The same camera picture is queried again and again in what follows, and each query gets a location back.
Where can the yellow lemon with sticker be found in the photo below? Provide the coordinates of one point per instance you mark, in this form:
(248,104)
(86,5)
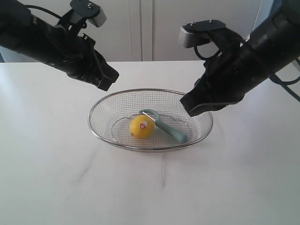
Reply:
(142,127)

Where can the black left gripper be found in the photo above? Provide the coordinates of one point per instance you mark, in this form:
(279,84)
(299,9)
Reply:
(79,60)

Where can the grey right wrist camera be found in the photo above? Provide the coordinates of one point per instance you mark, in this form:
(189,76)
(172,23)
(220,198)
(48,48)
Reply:
(203,32)

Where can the metal wire mesh basket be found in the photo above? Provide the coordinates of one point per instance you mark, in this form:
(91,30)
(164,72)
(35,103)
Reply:
(110,117)

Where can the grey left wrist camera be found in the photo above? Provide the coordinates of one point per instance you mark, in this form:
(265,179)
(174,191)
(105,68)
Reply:
(82,11)

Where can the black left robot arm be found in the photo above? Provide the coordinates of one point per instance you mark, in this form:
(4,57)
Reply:
(24,33)

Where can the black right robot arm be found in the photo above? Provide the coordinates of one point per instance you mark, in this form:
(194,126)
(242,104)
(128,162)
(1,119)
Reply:
(276,41)

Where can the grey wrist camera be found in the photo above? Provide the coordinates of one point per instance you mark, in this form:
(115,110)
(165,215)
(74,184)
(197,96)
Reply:
(203,32)
(82,11)

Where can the teal handled vegetable peeler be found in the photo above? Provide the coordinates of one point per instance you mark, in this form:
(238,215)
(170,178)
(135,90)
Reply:
(174,133)

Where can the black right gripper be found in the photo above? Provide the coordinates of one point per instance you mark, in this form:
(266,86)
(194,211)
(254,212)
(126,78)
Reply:
(227,78)

